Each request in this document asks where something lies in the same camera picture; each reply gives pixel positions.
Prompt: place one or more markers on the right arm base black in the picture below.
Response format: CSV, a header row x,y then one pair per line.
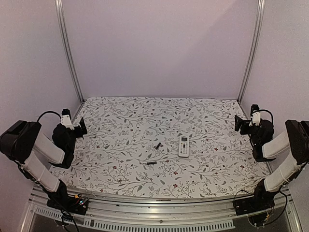
x,y
252,203

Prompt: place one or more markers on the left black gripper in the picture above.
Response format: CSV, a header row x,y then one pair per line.
x,y
84,130

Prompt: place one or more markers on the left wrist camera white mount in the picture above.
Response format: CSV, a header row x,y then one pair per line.
x,y
66,119

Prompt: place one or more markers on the left aluminium frame post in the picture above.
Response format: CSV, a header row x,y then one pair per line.
x,y
67,49

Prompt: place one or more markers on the front aluminium rail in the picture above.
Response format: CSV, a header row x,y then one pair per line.
x,y
116,213

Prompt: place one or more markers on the floral patterned table mat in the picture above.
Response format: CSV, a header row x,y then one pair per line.
x,y
162,148

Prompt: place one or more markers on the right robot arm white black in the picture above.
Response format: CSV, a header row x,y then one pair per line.
x,y
266,147

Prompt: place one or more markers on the white remote control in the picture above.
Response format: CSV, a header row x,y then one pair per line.
x,y
183,150

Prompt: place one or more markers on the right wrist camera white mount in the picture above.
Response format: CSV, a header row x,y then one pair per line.
x,y
255,115

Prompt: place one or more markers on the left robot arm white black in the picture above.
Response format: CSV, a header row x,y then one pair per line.
x,y
23,141

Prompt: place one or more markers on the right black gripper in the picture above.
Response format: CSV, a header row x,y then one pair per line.
x,y
239,125

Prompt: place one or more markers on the aluminium frame post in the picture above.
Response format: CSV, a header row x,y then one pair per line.
x,y
253,49
67,49

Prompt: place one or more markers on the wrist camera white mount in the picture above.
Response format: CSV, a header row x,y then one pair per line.
x,y
255,115
66,119

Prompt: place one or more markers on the right aluminium frame post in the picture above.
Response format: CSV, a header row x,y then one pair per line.
x,y
253,49

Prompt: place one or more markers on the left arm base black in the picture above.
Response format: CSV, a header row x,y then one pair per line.
x,y
73,204

